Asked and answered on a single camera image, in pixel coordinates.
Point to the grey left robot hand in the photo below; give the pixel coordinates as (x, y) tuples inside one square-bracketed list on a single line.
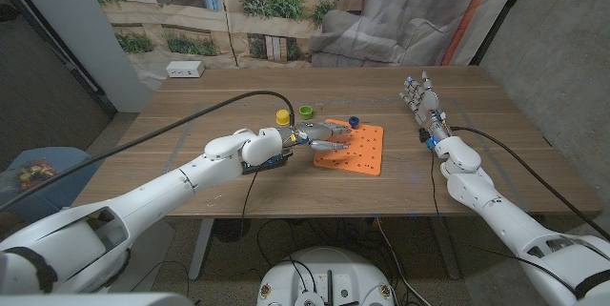
[(314, 130)]

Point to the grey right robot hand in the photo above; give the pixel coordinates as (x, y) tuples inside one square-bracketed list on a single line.
[(429, 103)]

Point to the blue peg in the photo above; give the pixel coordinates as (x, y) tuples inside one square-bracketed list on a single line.
[(353, 122)]

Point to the orange peg board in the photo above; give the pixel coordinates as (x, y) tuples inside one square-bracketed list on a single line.
[(364, 156)]

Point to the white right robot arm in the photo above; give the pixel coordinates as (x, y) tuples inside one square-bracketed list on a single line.
[(481, 196)]

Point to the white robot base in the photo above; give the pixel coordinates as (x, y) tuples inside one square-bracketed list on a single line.
[(329, 272)]

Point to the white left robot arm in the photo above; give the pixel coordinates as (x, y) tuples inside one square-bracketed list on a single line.
[(167, 187)]

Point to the black TV remote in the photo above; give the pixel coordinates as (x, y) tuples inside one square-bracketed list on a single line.
[(259, 168)]

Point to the green cup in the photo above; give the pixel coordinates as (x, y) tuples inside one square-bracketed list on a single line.
[(306, 112)]

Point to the yellow cup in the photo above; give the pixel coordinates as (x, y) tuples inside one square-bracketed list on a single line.
[(282, 116)]

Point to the printed fabric backdrop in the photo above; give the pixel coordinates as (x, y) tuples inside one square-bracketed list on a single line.
[(286, 34)]

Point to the black backdrop stand pole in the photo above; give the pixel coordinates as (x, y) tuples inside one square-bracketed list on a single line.
[(500, 15)]

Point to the black round floor object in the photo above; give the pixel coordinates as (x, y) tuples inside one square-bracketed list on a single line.
[(231, 230)]

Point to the white power strip box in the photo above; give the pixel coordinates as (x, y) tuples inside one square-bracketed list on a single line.
[(185, 69)]

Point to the grey table leg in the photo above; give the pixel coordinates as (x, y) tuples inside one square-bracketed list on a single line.
[(445, 249)]

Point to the white table leg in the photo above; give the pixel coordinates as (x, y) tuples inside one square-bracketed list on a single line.
[(201, 249)]

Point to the clear bag of colourful toys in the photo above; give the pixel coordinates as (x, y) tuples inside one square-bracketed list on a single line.
[(33, 172)]

